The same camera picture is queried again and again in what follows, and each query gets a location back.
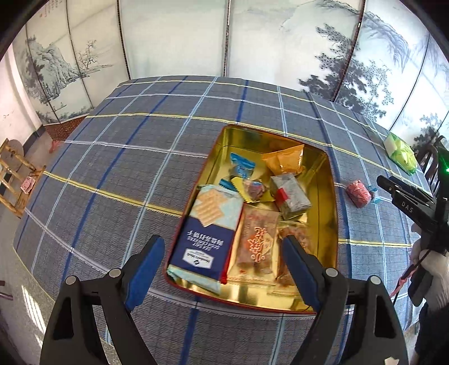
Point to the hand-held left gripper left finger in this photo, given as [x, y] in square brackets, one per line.
[147, 270]

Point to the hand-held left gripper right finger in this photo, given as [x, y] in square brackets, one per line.
[298, 270]

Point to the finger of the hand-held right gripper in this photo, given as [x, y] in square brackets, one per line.
[407, 205]
[410, 188]

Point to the small blue cookie packet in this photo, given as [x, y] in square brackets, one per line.
[376, 198]

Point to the clear fried snack packet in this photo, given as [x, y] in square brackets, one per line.
[252, 242]
[303, 233]

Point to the pink patterned snack packet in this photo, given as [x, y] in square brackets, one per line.
[357, 193]

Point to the red and gold tin box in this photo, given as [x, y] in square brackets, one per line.
[315, 217]

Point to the light blue cracker packet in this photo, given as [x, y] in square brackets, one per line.
[203, 245]

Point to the grey packet with red label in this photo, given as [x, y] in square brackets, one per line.
[291, 194]

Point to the yellow and brown candy packet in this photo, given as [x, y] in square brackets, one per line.
[256, 189]

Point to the orange snack packet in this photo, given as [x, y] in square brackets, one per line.
[284, 159]

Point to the blue candy packet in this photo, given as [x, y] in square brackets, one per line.
[240, 168]

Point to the person's right hand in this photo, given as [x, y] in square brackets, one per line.
[438, 277]

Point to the dark wooden chair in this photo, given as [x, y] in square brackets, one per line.
[428, 161]

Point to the green snack packet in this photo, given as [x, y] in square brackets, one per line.
[400, 152]

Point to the blue plaid tablecloth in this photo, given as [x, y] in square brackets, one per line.
[122, 175]

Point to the pink patterned item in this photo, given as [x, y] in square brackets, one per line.
[28, 185]

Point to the bamboo chair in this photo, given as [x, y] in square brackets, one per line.
[14, 200]

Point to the brown floor mat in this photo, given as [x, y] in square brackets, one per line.
[65, 130]

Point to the painted folding screen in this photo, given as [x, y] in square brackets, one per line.
[175, 35]

